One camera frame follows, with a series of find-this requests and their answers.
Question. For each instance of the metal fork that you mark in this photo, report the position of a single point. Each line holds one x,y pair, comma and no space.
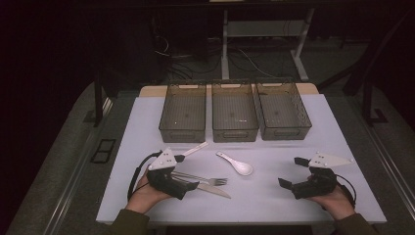
218,181

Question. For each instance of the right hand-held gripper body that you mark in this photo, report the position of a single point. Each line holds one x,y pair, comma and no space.
318,184

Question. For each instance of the white ceramic spoon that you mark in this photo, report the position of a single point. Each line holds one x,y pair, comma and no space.
243,168

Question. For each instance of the smoky translucent plastic bin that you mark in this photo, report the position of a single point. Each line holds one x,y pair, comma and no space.
234,114
282,112
183,114

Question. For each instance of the person's left hand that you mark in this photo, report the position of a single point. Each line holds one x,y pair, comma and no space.
143,197

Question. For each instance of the white metal desk frame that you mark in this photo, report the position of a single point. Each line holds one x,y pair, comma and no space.
225,49

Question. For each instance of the person's right hand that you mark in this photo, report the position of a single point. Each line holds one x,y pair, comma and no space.
337,204

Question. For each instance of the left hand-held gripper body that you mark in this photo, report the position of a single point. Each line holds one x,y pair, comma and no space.
163,181

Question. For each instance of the metal table knife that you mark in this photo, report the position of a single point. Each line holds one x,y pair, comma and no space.
215,191

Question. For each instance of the aluminium floor rail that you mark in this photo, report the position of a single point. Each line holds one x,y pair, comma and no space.
73,182
391,166

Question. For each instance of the black metal post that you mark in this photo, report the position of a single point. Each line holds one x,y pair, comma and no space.
98,104
367,104

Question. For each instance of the white table cover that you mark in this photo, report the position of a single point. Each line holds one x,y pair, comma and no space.
261,202

